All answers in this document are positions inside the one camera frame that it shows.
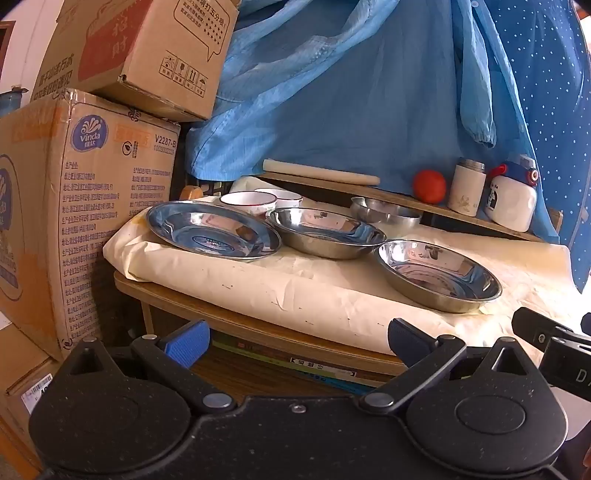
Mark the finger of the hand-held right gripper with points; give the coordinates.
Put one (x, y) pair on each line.
(531, 325)

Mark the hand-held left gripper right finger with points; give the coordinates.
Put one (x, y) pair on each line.
(408, 340)

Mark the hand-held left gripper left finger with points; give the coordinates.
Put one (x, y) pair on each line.
(189, 340)

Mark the shallow steel plate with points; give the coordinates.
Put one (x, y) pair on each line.
(438, 272)
(212, 230)

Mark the small steel bowl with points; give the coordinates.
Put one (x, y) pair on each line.
(369, 207)
(408, 217)

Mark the deep steel plate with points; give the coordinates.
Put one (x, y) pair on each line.
(323, 233)

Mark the white red-rimmed bowl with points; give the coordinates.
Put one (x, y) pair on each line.
(247, 202)
(288, 198)

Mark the wooden table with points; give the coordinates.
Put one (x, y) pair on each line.
(240, 318)

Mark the cream paper table cover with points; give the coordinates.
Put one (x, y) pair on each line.
(277, 286)

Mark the white bottle blue cap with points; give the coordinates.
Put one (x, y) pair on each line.
(510, 203)

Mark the wooden shelf board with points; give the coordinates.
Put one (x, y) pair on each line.
(397, 199)

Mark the orange rounded object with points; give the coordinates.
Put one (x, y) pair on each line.
(189, 193)

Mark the white thermos cup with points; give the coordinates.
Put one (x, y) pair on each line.
(465, 191)

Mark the large cardboard box blue logo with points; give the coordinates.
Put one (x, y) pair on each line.
(92, 221)

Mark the red tomato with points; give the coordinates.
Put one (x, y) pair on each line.
(429, 186)

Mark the small cardboard box white label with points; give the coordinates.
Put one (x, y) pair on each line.
(23, 369)

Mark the white rolling pin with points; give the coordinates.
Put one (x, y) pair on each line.
(318, 173)

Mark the light blue coat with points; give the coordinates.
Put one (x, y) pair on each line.
(346, 92)

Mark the blue white-dotted cloth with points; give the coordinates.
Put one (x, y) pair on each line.
(549, 69)

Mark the cardboard box red print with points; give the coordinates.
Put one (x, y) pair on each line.
(138, 50)

